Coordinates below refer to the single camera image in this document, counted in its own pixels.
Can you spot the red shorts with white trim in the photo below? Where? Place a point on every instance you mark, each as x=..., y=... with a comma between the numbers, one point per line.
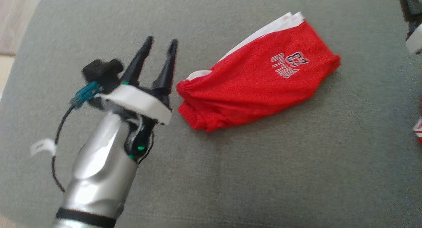
x=257, y=86

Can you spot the large grey sofa chaise seat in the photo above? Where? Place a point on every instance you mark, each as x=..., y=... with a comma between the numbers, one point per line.
x=263, y=175

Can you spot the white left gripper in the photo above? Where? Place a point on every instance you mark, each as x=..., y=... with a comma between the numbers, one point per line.
x=141, y=102

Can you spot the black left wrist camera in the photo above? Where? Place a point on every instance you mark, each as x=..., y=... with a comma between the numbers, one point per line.
x=102, y=73

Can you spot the red Bulls 23 jersey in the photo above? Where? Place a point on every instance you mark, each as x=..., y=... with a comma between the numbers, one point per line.
x=419, y=125

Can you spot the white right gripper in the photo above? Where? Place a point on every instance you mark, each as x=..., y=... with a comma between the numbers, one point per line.
x=416, y=40

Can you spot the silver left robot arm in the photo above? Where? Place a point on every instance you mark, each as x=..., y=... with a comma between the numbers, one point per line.
x=99, y=175

